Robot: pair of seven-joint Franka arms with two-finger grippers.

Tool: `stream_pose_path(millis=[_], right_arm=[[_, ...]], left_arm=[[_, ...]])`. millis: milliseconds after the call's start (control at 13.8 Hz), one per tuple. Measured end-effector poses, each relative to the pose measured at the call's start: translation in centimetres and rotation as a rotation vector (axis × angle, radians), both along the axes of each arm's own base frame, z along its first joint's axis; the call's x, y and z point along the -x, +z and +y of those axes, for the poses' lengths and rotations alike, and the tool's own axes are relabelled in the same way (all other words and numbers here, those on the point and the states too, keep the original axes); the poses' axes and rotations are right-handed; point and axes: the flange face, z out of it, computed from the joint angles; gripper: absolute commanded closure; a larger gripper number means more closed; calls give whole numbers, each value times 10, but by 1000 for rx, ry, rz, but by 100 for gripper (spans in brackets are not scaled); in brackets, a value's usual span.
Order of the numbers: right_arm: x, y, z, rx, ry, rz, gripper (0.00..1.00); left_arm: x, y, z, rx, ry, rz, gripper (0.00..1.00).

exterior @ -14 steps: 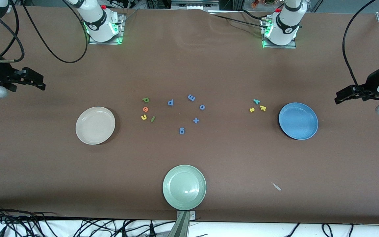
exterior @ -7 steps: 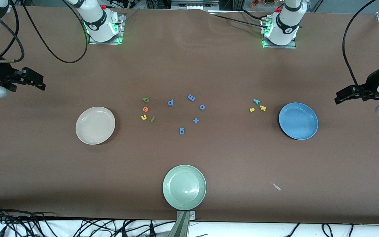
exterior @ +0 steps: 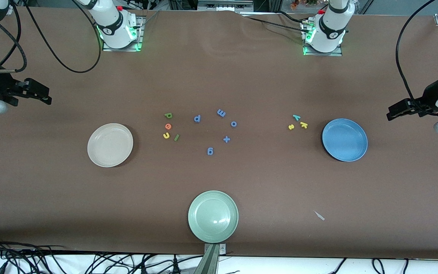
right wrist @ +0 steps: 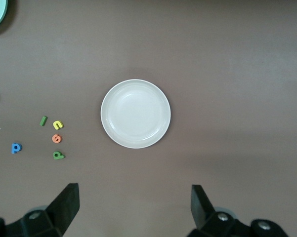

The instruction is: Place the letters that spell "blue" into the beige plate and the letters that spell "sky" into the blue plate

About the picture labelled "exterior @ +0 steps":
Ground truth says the beige round plate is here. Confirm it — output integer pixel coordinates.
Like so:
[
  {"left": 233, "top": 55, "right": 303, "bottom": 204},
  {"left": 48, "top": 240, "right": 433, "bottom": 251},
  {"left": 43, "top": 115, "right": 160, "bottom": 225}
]
[{"left": 87, "top": 123, "right": 134, "bottom": 168}]

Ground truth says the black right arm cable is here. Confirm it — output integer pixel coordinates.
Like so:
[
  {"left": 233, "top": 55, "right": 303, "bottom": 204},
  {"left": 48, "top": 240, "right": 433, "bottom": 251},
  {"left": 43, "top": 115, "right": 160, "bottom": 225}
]
[{"left": 0, "top": 0, "right": 102, "bottom": 73}]

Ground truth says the brown table cover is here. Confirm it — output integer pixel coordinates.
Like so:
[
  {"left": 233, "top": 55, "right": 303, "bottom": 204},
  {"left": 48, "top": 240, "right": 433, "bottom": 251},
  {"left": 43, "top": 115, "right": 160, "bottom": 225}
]
[{"left": 0, "top": 7, "right": 438, "bottom": 259}]

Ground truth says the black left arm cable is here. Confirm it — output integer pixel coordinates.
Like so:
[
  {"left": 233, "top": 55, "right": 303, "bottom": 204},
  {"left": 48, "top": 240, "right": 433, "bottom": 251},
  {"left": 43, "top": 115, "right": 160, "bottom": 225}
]
[{"left": 395, "top": 0, "right": 438, "bottom": 101}]

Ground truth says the grey equipment box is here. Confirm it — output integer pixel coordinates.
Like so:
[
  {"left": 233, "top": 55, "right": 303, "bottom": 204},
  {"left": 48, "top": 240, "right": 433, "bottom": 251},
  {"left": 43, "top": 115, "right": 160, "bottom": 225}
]
[{"left": 197, "top": 0, "right": 254, "bottom": 12}]

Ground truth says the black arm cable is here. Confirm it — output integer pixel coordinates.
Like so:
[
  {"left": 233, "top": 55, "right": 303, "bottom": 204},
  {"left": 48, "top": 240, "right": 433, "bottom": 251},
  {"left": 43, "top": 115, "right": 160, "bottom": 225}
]
[
  {"left": 0, "top": 0, "right": 102, "bottom": 73},
  {"left": 395, "top": 0, "right": 438, "bottom": 101}
]

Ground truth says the blue round plate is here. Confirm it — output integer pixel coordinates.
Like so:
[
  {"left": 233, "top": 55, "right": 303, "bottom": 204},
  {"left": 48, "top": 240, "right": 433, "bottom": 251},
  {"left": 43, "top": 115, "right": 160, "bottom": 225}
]
[{"left": 322, "top": 118, "right": 368, "bottom": 162}]

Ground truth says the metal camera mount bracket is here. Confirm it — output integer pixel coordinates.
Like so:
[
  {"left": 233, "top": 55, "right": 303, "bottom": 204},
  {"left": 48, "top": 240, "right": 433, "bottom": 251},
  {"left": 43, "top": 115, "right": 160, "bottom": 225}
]
[{"left": 193, "top": 244, "right": 227, "bottom": 274}]

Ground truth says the black base cable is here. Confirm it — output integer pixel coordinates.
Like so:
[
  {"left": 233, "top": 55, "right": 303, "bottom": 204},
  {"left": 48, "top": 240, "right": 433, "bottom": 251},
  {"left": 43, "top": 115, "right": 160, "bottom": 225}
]
[{"left": 240, "top": 14, "right": 308, "bottom": 33}]

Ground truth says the green round plate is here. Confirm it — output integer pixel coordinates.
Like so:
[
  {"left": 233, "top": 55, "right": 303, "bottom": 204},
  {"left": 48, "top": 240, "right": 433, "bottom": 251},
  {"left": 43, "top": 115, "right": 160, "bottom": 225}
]
[{"left": 188, "top": 190, "right": 239, "bottom": 244}]

